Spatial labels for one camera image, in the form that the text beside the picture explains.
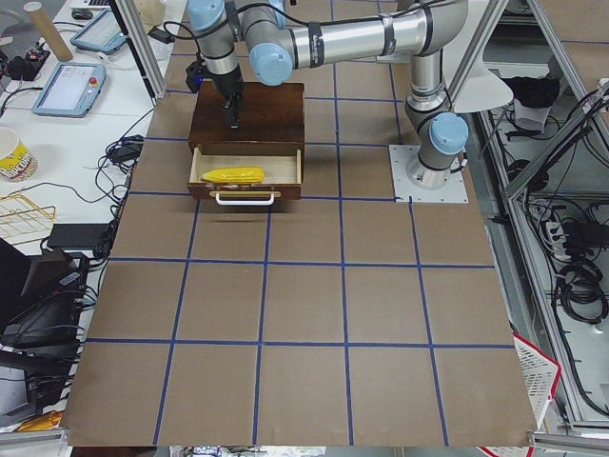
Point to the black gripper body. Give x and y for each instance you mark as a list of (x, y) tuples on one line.
[(228, 84)]

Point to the blue teach pendant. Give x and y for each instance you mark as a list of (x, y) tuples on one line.
[(101, 34), (71, 90)]

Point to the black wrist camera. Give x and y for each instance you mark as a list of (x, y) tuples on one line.
[(196, 73)]

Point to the white chair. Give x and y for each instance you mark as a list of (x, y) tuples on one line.
[(472, 87)]

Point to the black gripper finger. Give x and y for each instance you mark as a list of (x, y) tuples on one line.
[(234, 104), (227, 110)]

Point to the aluminium frame post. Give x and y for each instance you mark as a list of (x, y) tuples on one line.
[(131, 25)]

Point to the yellow popcorn cup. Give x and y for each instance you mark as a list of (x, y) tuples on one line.
[(17, 163)]

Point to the white red basket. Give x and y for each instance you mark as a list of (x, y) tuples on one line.
[(541, 375)]

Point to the gold wire rack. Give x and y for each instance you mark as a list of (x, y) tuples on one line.
[(23, 221)]

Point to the cardboard tube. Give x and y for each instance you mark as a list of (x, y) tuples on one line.
[(41, 20)]

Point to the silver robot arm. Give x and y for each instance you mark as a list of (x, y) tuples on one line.
[(423, 28)]

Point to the dark wooden drawer cabinet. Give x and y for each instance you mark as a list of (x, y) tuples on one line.
[(266, 116)]

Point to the black power adapter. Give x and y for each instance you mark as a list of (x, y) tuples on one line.
[(161, 35)]

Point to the yellow corn cob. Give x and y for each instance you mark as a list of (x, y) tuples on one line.
[(234, 175)]

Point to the wooden drawer with white handle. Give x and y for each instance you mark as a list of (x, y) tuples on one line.
[(283, 166)]

